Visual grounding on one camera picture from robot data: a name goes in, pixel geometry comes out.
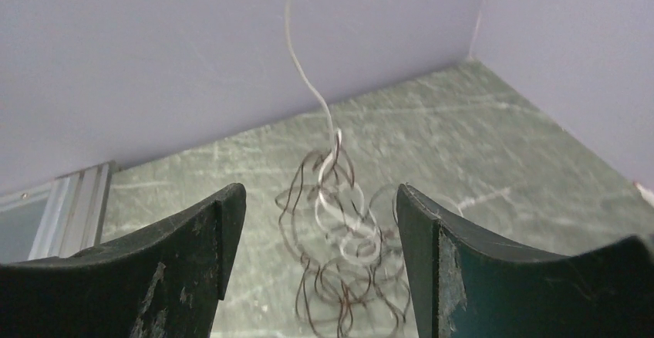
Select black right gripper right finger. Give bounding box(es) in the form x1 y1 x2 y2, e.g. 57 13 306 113
396 184 653 337

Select aluminium frame rail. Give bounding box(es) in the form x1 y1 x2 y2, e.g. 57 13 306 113
1 161 115 264

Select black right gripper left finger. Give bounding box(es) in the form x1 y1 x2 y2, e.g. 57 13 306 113
1 183 247 337

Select brown cable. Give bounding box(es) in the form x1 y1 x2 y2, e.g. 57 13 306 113
275 146 413 338

